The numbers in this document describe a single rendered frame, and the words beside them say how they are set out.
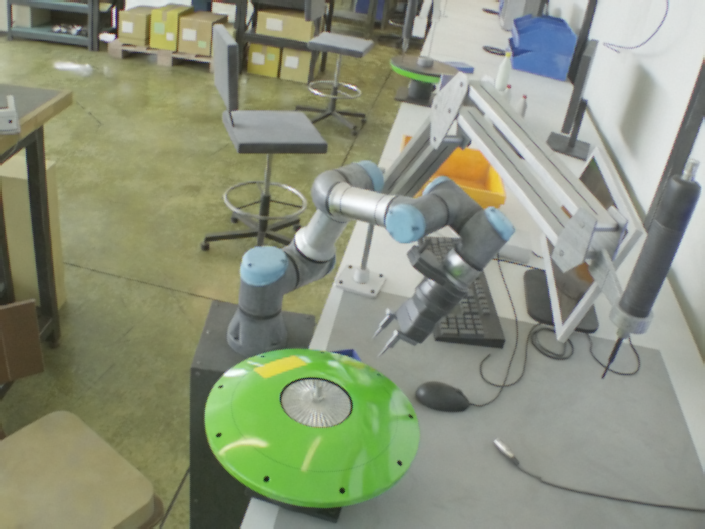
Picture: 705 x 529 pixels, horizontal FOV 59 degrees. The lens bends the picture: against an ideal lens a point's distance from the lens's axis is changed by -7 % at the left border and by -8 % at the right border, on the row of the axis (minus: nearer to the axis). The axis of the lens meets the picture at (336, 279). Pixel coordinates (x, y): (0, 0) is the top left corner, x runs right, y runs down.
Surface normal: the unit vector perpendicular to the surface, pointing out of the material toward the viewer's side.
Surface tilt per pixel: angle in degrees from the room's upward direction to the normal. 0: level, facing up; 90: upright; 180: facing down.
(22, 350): 90
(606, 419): 0
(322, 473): 23
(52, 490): 0
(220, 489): 90
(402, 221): 89
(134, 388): 0
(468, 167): 86
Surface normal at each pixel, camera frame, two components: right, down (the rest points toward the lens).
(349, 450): 0.25, -0.68
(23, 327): 0.58, 0.51
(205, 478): -0.04, 0.53
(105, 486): 0.15, -0.84
